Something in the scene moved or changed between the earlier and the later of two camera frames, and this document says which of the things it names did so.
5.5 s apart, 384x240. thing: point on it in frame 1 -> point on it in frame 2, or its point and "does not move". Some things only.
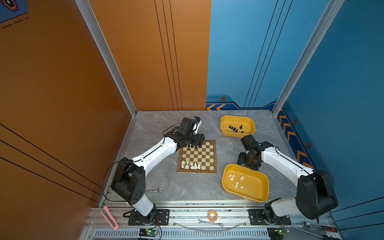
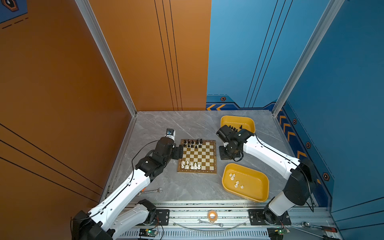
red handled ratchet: [307, 225] does not move
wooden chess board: [193, 159] does not move
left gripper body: [195, 139] -> [175, 153]
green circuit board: [148, 232] does not move
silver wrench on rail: [200, 221] does not move
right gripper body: [246, 160] -> [226, 153]
